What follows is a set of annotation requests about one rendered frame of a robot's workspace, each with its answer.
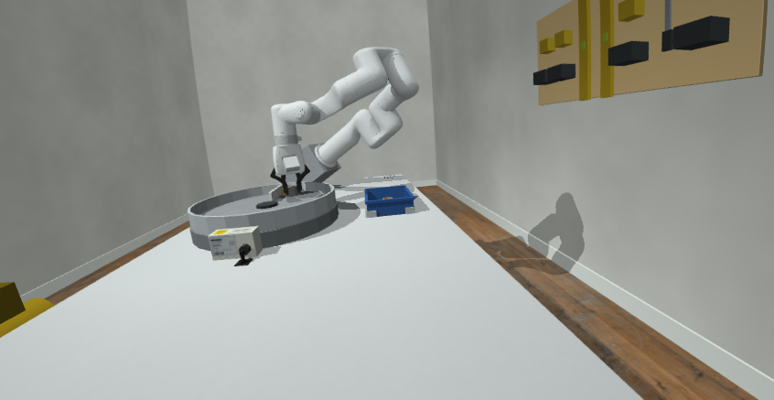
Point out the blue open crate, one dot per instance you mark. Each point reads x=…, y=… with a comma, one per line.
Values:
x=402, y=201

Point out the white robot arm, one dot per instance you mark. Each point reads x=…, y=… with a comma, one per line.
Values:
x=376, y=125

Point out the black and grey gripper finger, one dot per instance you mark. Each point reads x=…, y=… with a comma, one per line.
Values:
x=300, y=177
x=282, y=180

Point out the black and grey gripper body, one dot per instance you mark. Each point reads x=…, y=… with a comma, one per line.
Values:
x=280, y=151

